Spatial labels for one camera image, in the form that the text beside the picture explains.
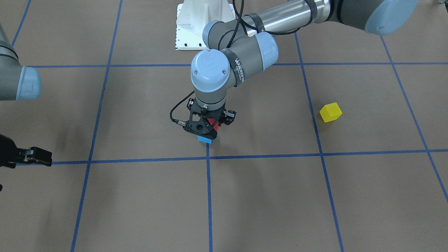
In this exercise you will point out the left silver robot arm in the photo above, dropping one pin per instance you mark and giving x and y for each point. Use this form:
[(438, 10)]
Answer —
[(239, 49)]

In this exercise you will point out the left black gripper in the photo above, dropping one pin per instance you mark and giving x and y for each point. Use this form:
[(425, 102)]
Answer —
[(229, 117)]

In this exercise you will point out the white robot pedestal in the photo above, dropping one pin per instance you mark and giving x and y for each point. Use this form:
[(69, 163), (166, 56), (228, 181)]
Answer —
[(192, 17)]

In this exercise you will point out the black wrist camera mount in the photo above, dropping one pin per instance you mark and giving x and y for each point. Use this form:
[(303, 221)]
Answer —
[(195, 127)]

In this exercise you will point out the yellow block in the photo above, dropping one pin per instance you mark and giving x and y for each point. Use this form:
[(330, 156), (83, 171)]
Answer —
[(330, 112)]

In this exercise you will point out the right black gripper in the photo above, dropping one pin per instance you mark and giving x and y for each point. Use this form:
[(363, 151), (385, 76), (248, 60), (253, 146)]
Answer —
[(7, 152)]

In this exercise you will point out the red block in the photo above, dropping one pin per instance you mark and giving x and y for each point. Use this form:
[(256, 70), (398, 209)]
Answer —
[(213, 122)]

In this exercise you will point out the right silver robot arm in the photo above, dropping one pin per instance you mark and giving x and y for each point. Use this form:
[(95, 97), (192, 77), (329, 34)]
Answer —
[(18, 83)]

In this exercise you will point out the blue block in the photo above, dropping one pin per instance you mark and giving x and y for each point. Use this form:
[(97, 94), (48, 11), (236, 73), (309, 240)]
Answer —
[(204, 139)]

